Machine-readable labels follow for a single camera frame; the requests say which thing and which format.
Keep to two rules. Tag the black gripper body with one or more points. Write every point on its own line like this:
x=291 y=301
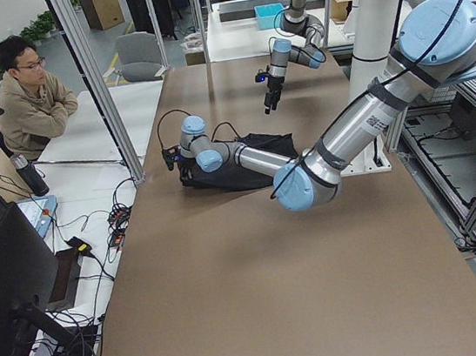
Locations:
x=274 y=83

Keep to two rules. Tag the black computer monitor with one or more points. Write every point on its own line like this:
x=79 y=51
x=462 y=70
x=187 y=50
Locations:
x=28 y=270

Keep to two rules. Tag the man in beige hoodie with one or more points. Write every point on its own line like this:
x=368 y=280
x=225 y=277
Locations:
x=36 y=104

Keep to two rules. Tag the black printed t-shirt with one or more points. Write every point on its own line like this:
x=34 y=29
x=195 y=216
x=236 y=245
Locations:
x=237 y=169

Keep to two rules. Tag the black water bottle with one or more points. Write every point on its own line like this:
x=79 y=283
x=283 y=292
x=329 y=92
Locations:
x=29 y=175

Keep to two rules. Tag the teach pendant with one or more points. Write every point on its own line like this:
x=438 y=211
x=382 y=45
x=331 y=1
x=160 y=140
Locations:
x=40 y=212

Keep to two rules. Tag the grey office chair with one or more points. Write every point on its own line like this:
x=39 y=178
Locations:
x=140 y=57

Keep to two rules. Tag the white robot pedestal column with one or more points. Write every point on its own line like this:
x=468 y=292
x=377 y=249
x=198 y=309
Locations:
x=371 y=108

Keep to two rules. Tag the red black power strip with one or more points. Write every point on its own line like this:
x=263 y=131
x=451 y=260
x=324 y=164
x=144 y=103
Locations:
x=118 y=221

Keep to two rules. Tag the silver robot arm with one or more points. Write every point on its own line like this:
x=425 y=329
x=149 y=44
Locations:
x=302 y=35
x=413 y=45

